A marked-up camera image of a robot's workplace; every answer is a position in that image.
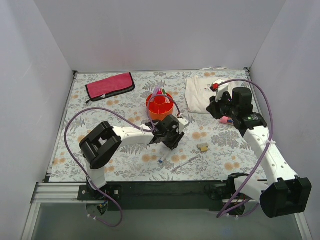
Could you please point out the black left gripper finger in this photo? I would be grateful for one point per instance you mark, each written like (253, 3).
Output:
(169, 143)
(174, 142)

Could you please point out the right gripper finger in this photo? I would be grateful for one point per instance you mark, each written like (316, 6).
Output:
(215, 111)
(213, 101)

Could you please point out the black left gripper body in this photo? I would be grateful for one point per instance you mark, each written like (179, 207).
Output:
(172, 141)

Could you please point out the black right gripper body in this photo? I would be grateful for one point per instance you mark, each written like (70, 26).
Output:
(213, 109)

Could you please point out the pink eraser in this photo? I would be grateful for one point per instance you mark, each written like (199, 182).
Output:
(226, 120)

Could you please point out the blue cap white marker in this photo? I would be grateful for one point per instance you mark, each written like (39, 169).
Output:
(164, 157)

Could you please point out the thin lilac pen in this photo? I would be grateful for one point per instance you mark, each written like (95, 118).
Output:
(183, 164)

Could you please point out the lilac pastel highlighter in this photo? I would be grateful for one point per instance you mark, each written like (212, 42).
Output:
(156, 90)

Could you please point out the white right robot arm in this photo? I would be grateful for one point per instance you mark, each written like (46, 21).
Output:
(284, 192)

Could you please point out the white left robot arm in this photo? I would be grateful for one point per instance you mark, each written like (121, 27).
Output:
(99, 146)

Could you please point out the cream folded t-shirt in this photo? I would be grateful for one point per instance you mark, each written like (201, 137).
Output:
(198, 93)

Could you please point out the orange round desk organizer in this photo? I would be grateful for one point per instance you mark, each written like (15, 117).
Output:
(159, 107)

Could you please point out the small brown binder clip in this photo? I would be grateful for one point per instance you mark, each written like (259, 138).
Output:
(203, 147)

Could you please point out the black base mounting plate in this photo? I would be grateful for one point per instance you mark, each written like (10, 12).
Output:
(170, 195)

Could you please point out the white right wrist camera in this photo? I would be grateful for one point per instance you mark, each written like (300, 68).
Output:
(219, 87)

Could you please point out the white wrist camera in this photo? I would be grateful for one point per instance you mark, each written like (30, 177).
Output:
(183, 123)
(219, 87)

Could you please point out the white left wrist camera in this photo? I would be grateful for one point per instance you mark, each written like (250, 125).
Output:
(183, 123)

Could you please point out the aluminium frame rail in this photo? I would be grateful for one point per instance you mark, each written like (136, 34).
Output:
(56, 193)

